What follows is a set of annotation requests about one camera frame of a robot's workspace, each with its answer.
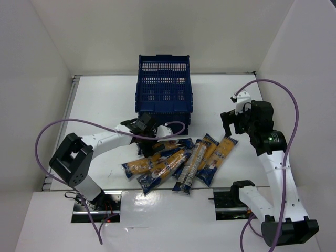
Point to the right-most spaghetti bag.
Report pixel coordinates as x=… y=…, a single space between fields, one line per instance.
x=213 y=162

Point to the white-label spaghetti bag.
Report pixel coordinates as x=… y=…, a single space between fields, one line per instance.
x=185 y=180

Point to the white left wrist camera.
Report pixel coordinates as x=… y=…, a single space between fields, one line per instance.
x=164 y=131

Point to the blue stacked plastic tray shelf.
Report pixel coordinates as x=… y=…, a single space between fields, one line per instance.
x=164 y=89

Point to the left-most spaghetti bag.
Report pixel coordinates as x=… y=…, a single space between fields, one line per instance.
x=140 y=166

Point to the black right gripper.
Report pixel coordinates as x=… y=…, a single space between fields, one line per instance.
x=232 y=118

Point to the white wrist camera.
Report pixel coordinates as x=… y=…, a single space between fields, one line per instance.
x=164 y=131
x=242 y=101

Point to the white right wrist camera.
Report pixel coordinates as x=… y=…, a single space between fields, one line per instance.
x=242 y=101

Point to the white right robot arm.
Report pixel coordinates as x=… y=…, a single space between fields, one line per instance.
x=285 y=221

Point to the middle yellow spaghetti bag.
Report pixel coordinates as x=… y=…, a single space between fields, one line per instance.
x=209 y=151

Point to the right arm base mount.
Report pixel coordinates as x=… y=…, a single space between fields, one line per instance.
x=226 y=208

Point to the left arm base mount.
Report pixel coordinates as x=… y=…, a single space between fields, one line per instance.
x=109 y=209

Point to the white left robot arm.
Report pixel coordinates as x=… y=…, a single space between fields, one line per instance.
x=72 y=159

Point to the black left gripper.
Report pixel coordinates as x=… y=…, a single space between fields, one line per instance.
x=146 y=140

